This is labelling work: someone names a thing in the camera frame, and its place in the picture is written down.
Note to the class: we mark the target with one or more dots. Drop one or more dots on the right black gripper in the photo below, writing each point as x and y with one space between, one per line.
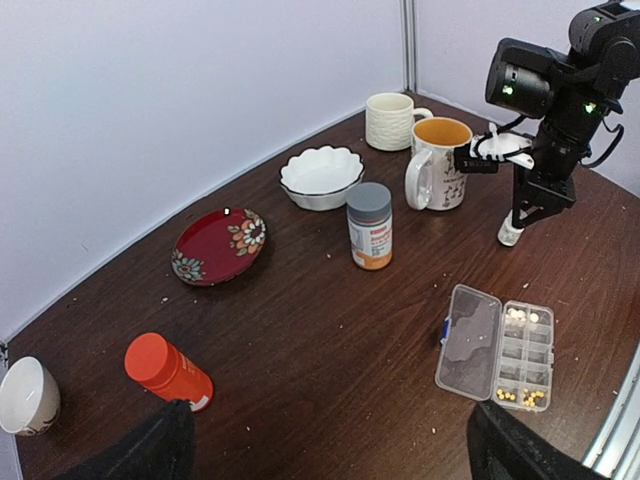
536 196

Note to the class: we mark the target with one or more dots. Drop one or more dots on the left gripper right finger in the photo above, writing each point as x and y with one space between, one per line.
501 447

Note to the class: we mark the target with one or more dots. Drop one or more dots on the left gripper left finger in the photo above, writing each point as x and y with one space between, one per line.
162 447

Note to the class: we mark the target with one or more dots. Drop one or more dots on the small white bottle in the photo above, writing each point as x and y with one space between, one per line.
508 235

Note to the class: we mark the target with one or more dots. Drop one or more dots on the orange pill bottle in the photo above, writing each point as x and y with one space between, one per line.
159 367

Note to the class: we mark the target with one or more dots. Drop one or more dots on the clear plastic pill organizer box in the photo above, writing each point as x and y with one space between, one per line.
495 350

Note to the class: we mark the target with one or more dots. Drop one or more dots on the grey cap supplement bottle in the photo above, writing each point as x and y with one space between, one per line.
369 216

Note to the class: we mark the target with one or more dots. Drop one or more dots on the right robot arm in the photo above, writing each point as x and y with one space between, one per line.
570 95

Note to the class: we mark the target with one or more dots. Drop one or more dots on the floral mug yellow inside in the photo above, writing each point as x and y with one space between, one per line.
432 181

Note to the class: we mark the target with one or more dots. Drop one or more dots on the small white rice bowl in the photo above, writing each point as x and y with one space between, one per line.
30 398

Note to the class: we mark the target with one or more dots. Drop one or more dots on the cream ribbed mug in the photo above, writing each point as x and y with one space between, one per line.
389 120

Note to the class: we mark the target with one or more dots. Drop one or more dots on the white scalloped bowl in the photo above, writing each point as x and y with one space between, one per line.
319 179

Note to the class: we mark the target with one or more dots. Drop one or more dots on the red floral plate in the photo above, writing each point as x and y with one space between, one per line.
219 246

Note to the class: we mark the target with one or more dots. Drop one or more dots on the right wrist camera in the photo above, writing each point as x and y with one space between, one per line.
486 153

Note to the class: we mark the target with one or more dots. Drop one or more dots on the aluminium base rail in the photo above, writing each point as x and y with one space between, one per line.
614 452

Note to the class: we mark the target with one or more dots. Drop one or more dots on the right aluminium frame post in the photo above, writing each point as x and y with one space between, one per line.
408 11

